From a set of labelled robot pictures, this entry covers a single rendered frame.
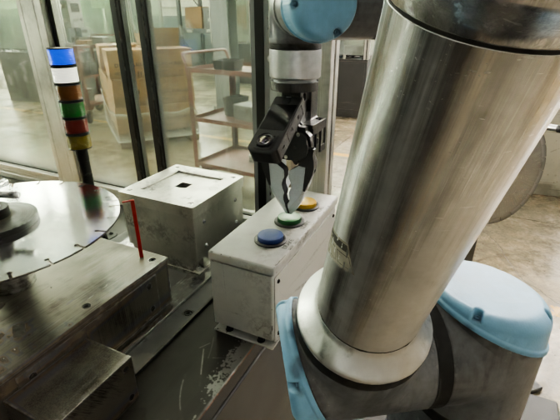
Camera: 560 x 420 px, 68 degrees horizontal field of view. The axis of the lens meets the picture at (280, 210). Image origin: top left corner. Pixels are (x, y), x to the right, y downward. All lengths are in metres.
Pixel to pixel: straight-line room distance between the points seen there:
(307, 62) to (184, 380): 0.47
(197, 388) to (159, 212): 0.34
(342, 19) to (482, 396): 0.40
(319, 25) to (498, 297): 0.33
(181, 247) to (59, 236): 0.27
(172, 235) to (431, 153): 0.67
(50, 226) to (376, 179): 0.51
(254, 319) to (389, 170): 0.48
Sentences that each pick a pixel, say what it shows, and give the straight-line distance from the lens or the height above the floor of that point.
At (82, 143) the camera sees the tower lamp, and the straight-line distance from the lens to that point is 0.92.
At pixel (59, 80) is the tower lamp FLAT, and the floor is 1.10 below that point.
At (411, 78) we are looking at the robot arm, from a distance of 0.18.
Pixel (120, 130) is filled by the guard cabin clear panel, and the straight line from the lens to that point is 1.13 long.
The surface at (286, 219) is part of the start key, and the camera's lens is 0.68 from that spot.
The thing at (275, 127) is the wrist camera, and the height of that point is 1.07.
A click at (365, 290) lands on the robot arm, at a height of 1.06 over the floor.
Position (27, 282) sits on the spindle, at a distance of 0.71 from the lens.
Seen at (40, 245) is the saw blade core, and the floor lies 0.95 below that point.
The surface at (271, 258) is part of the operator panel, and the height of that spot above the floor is 0.90.
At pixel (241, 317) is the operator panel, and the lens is 0.66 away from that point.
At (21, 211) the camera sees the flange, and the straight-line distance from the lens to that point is 0.69.
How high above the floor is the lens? 1.21
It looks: 25 degrees down
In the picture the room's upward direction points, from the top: straight up
